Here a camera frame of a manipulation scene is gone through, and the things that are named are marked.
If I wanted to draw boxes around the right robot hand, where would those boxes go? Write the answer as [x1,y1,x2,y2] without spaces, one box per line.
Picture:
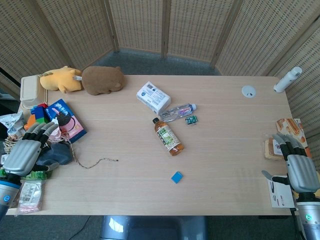
[261,132,320,193]

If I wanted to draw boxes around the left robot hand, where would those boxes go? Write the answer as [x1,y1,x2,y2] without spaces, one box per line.
[2,121,60,179]

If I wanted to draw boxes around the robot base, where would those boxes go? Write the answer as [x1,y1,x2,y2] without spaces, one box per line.
[99,215,209,240]

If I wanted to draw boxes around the white spray bottle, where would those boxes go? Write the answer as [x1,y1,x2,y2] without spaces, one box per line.
[272,66,303,94]

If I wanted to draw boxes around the clear water bottle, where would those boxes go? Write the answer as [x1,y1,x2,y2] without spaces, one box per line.
[159,103,198,123]

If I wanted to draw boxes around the brown tea bottle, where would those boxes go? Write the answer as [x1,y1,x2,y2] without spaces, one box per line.
[152,117,186,157]

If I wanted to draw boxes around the green snack packet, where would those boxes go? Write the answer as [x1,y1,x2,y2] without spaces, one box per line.
[0,167,53,180]

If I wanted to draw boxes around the wrapped bread package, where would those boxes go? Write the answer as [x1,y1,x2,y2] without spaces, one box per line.
[263,136,286,161]

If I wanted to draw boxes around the silver snack bag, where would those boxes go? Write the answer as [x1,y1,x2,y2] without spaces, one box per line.
[0,110,26,138]

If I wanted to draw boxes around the white paper card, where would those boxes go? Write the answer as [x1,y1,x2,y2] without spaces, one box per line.
[266,172,296,209]

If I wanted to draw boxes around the orange white snack box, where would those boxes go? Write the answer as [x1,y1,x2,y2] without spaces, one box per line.
[275,117,313,159]

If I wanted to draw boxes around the dark grey cloth pouch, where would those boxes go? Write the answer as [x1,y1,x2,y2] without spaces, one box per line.
[39,142,74,166]

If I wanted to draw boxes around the colourful toy blocks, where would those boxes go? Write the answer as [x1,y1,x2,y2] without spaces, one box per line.
[25,102,52,127]

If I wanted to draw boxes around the clear packet with barcode label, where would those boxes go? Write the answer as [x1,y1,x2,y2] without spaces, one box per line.
[14,179,44,217]

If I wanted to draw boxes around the blue pink cookie box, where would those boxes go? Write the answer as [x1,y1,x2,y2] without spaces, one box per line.
[46,98,88,144]

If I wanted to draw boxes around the beige lunch box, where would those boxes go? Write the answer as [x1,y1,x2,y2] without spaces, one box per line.
[19,75,48,110]

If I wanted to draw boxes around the yellow plush toy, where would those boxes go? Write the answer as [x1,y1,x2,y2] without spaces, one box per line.
[39,65,83,94]

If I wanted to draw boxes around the brown plush toy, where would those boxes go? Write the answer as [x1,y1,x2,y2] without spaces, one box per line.
[81,65,126,96]

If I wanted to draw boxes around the blue square block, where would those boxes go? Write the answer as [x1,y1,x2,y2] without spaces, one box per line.
[171,171,185,185]

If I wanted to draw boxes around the white tissue pack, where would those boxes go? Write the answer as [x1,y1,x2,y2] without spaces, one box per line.
[136,80,172,116]

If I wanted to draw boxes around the woven folding screen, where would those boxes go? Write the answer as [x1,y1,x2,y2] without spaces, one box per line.
[0,0,320,173]

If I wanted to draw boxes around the braided string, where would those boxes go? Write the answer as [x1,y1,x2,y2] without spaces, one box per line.
[62,132,120,170]

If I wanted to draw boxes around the white cable grommet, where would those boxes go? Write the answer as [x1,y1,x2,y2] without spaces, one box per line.
[241,85,257,98]

